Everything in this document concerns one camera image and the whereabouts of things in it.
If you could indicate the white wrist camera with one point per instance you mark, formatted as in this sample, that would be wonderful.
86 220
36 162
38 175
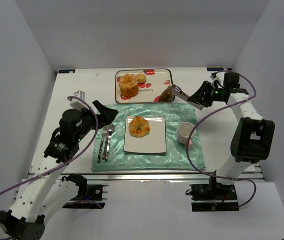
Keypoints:
216 82
77 101

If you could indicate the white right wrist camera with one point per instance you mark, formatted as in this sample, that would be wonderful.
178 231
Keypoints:
216 82

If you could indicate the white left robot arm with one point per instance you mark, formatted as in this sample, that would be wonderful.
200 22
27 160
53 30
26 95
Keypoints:
26 218

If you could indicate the steel fork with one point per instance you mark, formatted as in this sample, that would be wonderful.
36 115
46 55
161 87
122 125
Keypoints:
104 131

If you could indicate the pink ceramic mug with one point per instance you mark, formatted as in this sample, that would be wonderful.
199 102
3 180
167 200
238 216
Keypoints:
183 133

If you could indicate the green satin placemat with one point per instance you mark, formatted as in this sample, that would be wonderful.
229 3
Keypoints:
176 157

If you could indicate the white square plate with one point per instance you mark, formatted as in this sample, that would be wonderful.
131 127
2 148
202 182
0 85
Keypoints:
153 143

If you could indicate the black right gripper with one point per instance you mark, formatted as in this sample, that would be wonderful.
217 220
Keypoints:
206 94

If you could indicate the steel serving tongs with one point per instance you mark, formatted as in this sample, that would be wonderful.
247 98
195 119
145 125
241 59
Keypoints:
177 91

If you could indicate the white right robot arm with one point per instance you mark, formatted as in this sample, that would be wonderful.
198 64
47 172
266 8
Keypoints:
253 136

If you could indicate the strawberry print tray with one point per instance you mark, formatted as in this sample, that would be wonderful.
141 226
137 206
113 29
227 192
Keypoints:
157 81

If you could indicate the brown chocolate croissant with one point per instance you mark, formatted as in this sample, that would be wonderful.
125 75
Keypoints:
167 95

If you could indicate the glazed ring bread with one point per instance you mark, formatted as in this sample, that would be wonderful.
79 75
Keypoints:
139 127

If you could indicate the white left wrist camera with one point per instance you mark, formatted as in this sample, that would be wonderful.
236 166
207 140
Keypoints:
77 101

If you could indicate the tall orange muffin bread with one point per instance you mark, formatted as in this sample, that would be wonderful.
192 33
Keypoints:
129 85

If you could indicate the small round bun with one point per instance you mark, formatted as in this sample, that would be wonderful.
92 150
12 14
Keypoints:
141 78

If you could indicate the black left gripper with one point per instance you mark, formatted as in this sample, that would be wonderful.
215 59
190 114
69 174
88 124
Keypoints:
94 118

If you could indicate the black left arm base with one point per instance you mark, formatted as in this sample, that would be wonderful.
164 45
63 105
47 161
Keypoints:
89 195

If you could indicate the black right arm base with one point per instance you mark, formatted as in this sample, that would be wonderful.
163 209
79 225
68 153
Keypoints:
204 199

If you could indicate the steel spoon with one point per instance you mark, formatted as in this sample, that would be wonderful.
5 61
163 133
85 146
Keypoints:
110 130

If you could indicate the steel table knife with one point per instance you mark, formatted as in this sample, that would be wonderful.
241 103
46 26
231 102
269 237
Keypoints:
107 148

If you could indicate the aluminium table edge rail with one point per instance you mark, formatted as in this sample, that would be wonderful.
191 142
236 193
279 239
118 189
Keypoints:
188 176

